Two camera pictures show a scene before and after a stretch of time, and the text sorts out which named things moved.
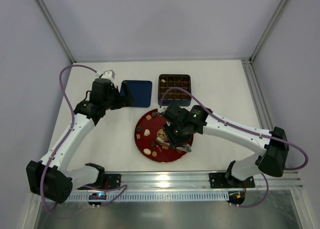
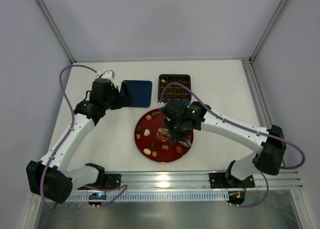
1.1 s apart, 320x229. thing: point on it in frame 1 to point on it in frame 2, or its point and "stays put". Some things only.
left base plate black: (112, 181) stays put
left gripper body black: (119, 99) stays put
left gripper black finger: (127, 100) stays put
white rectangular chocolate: (159, 139) to (161, 131)
